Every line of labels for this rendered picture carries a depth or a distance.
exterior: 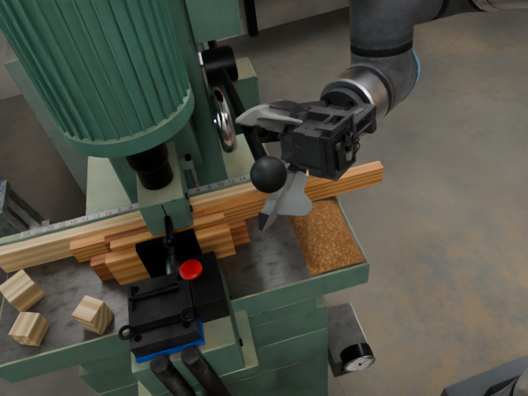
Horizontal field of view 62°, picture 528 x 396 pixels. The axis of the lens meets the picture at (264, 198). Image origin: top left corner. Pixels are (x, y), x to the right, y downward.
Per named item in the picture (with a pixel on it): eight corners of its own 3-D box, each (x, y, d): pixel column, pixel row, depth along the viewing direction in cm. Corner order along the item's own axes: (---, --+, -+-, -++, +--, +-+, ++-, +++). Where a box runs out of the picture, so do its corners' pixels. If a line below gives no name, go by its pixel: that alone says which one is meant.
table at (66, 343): (-2, 450, 63) (-27, 439, 58) (24, 275, 83) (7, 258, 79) (394, 333, 68) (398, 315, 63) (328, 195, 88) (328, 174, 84)
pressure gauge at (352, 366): (343, 379, 86) (345, 363, 80) (337, 361, 89) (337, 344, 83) (373, 369, 87) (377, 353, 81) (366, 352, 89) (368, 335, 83)
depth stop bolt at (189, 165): (192, 199, 80) (179, 161, 73) (191, 192, 82) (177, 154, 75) (203, 197, 81) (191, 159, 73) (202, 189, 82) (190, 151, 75)
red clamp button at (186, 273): (181, 284, 58) (180, 280, 57) (179, 265, 60) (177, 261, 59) (204, 277, 58) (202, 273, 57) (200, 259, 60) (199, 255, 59)
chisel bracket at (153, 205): (155, 243, 71) (137, 209, 65) (148, 183, 80) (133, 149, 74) (199, 231, 72) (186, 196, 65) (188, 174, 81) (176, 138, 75)
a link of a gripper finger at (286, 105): (273, 93, 50) (312, 108, 57) (263, 91, 51) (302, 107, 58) (265, 133, 50) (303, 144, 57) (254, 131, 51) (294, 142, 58)
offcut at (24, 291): (22, 313, 71) (9, 302, 68) (10, 298, 73) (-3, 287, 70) (45, 295, 73) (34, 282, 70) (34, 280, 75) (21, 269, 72)
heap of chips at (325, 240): (310, 276, 69) (309, 262, 67) (286, 211, 79) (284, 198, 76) (364, 261, 70) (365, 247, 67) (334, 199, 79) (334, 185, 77)
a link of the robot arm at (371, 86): (331, 65, 64) (335, 125, 70) (313, 78, 62) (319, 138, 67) (388, 70, 59) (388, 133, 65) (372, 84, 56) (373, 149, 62)
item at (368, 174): (79, 263, 76) (69, 250, 73) (79, 254, 78) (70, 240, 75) (382, 183, 81) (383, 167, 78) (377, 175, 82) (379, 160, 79)
